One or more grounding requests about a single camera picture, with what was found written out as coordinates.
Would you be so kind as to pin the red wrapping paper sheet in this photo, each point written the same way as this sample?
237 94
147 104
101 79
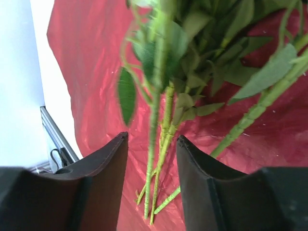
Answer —
85 36

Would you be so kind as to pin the orange flower stem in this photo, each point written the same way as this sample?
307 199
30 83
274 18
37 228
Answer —
282 69

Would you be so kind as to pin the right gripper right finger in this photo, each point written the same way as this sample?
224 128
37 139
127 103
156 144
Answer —
216 197

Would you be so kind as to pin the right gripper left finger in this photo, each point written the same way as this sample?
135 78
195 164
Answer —
83 196

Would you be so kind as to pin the dusty pink flower stem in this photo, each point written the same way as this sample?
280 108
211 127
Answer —
214 54

